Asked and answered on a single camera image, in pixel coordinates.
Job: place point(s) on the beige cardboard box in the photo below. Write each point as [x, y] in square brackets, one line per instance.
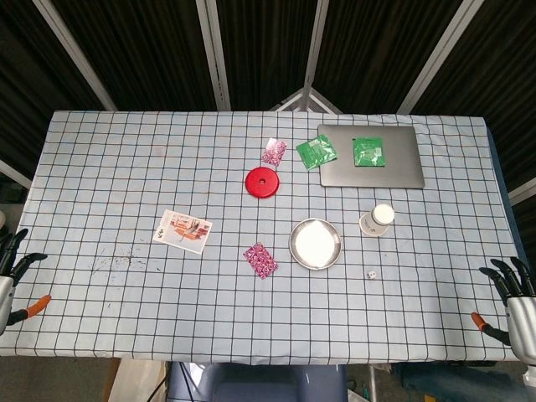
[134, 381]

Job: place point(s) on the red round disc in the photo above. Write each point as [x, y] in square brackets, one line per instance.
[262, 182]

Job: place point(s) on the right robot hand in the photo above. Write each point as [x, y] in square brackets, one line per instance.
[523, 322]

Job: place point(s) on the checked light blue tablecloth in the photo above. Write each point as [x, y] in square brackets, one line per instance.
[125, 167]

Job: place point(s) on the illustrated postcard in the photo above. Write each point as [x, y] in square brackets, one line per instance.
[182, 231]

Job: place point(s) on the white frame post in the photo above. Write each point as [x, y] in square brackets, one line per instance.
[315, 46]
[213, 54]
[439, 54]
[71, 46]

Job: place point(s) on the white triangular frame brace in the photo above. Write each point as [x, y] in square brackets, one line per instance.
[306, 94]

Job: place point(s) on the large pink patterned packet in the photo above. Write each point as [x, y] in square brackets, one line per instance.
[260, 260]

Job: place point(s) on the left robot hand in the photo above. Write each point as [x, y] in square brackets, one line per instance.
[5, 293]

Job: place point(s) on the white frame side bar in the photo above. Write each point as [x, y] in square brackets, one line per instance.
[14, 173]
[523, 190]

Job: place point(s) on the blue robot torso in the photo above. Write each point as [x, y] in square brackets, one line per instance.
[259, 385]

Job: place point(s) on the grey closed laptop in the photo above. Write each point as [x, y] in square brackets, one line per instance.
[398, 176]

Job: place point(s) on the dark blue cloth heap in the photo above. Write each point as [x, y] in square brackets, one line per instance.
[439, 383]

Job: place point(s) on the flat green packet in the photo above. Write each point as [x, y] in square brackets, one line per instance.
[368, 151]

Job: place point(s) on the crumpled green packet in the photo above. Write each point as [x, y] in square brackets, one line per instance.
[314, 153]

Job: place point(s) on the small pink patterned packet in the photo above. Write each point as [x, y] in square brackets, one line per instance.
[274, 152]

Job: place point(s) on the silver metal plate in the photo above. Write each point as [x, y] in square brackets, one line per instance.
[315, 243]

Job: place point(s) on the white paper cup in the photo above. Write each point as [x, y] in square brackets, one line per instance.
[374, 224]

